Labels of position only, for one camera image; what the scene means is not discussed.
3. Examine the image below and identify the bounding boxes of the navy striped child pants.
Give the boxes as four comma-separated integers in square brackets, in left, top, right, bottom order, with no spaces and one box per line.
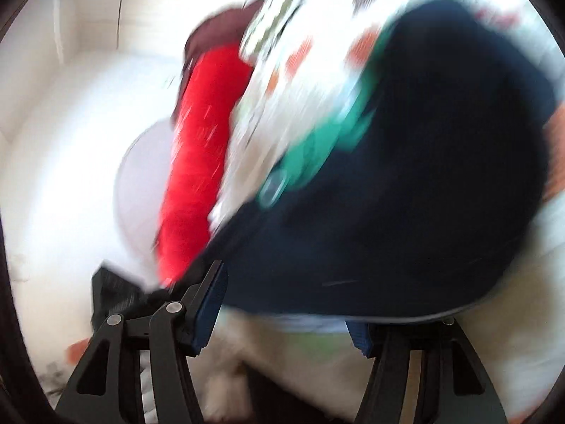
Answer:
[91,0,558,332]

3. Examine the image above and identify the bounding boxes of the red long pillow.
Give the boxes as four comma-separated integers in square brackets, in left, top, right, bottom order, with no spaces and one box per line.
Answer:
[156,43,253,286]

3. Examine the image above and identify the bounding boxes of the maroon blanket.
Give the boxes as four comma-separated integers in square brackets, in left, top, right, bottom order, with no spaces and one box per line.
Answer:
[171,0,264,124]

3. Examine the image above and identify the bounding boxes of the heart patterned quilt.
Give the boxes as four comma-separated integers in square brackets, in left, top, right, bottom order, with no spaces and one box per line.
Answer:
[65,0,565,423]

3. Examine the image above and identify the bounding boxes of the olive white-dotted bolster pillow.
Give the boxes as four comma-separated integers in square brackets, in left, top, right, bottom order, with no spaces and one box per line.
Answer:
[239,0,305,65]

